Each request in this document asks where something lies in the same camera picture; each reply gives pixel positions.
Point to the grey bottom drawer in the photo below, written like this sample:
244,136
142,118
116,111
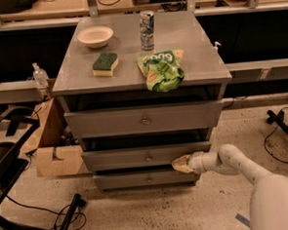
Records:
143,179

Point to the tall drink can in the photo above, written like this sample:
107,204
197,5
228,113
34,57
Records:
146,30

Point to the grey drawer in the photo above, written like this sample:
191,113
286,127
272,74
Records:
144,119
149,156
143,179

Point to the cardboard box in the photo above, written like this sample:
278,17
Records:
53,155

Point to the black stand leg right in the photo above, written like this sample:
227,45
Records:
277,119

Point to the small white pump bottle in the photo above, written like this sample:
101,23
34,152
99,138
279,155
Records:
217,46

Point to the grey wooden drawer cabinet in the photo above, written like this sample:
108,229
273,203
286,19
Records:
78,89

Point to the black metal stand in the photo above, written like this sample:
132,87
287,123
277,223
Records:
12,166

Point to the white bowl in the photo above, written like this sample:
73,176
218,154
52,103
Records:
95,37

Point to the green yellow sponge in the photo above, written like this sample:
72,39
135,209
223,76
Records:
105,64

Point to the grey top drawer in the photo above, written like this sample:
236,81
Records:
144,119

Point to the clear sanitizer bottle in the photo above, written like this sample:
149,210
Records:
40,75

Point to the green chip bag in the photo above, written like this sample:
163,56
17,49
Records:
162,71

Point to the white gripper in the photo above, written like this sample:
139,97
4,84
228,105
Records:
197,163

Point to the blue floor tape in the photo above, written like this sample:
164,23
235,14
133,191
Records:
243,220

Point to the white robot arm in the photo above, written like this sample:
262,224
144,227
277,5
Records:
269,197

